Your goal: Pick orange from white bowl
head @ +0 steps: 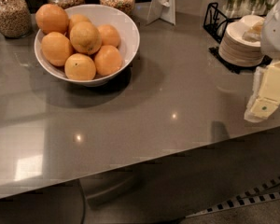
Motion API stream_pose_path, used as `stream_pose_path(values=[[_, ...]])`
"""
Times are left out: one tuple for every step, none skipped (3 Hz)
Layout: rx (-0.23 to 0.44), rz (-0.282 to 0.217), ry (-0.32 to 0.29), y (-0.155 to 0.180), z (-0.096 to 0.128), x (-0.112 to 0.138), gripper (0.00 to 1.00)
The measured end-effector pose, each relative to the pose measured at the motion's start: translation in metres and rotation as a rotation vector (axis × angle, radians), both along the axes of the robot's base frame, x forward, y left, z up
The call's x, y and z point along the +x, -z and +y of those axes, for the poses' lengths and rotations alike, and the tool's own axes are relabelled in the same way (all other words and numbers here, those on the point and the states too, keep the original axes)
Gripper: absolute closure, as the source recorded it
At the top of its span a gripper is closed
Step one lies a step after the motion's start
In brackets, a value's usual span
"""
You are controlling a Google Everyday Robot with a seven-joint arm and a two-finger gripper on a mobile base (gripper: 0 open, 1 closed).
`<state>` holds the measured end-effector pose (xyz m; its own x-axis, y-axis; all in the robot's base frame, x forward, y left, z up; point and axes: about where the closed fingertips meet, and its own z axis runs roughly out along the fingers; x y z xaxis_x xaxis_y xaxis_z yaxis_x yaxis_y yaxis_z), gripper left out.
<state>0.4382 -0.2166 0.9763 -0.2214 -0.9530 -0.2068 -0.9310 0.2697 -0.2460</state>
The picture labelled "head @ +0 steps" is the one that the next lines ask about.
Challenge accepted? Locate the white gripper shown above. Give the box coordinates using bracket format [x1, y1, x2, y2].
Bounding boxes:
[244, 0, 280, 123]

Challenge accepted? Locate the large orange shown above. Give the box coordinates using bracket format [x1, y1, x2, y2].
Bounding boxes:
[70, 21, 102, 55]

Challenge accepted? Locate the white ceramic bowl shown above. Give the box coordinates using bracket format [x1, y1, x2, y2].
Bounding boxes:
[34, 4, 140, 87]

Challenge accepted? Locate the stack of paper plates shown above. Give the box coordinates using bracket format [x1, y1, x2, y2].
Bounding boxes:
[218, 15, 264, 67]

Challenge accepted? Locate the glass cup left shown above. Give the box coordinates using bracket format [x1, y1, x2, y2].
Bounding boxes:
[225, 0, 242, 16]

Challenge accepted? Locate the white paper sign stand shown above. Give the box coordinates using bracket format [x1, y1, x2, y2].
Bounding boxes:
[147, 0, 176, 25]

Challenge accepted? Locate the orange front right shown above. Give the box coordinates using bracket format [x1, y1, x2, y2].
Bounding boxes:
[94, 45, 122, 77]

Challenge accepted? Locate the orange back right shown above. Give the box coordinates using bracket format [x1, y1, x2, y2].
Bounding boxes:
[97, 24, 120, 47]

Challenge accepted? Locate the orange back middle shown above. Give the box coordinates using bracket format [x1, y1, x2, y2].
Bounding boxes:
[68, 14, 90, 32]

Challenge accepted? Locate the orange top left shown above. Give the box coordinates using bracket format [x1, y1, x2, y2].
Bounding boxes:
[35, 4, 69, 34]

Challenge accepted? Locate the left glass cereal jar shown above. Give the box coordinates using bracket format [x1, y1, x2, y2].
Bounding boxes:
[0, 0, 32, 38]

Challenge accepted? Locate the black wire rack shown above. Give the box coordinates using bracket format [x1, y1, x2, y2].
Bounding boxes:
[203, 2, 273, 75]

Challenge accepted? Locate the black cable under table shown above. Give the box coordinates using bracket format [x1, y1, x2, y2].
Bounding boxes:
[78, 179, 87, 224]

